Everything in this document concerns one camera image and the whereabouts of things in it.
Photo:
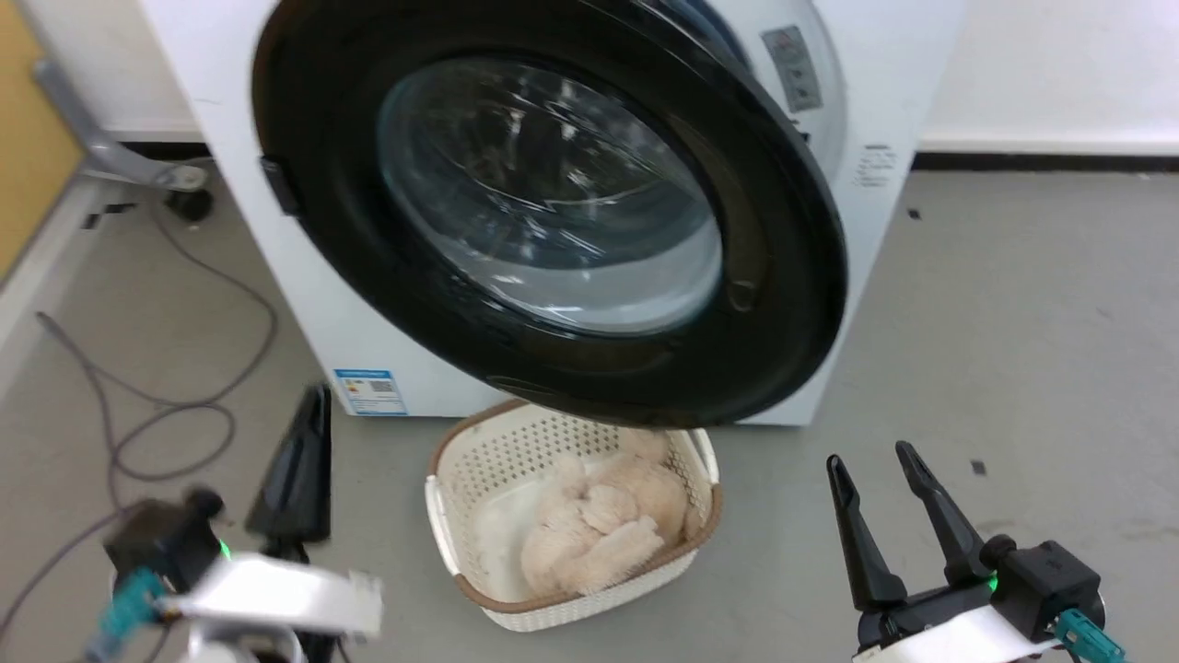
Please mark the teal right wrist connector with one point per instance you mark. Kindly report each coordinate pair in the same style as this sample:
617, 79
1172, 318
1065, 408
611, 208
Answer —
1091, 637

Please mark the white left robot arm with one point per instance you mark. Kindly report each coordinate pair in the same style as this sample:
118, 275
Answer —
216, 649

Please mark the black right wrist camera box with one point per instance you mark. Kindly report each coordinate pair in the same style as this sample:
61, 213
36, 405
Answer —
1050, 580

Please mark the white front-load washing machine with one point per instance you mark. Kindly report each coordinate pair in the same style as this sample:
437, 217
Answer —
285, 276

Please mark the blue energy label sticker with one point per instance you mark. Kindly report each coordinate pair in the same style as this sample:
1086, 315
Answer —
371, 391

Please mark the grey instruction sticker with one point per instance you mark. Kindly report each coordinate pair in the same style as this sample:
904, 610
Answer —
793, 68

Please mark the black caster wheel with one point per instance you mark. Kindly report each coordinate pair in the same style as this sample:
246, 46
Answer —
191, 203

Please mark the white cloth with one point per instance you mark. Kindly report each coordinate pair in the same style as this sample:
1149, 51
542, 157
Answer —
507, 534

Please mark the small printed text sticker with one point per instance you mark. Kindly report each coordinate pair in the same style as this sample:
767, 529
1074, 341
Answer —
875, 166

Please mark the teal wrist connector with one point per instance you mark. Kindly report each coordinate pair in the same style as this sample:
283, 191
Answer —
1091, 637
129, 603

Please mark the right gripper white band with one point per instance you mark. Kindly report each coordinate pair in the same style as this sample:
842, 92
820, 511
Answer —
939, 626

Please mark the yellow wooden panel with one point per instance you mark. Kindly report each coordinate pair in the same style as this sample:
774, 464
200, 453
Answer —
28, 138

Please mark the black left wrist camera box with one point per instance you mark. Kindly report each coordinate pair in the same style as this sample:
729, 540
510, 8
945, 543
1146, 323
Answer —
166, 539

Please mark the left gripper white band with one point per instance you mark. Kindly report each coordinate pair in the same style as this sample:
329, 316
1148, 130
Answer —
276, 594

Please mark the black round washing machine door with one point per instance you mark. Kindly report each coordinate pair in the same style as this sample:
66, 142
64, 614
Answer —
774, 304

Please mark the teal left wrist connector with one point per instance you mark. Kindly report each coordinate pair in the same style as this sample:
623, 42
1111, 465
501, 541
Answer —
129, 603

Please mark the grey metal chair leg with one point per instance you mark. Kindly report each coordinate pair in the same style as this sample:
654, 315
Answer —
101, 147

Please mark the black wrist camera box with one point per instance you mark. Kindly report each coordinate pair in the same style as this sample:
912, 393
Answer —
166, 539
1050, 580

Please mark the beige fluffy plush toy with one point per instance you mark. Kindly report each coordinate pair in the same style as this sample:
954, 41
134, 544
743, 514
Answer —
608, 525

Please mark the white laundry basket brown rim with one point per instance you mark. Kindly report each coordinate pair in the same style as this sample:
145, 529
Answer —
497, 451

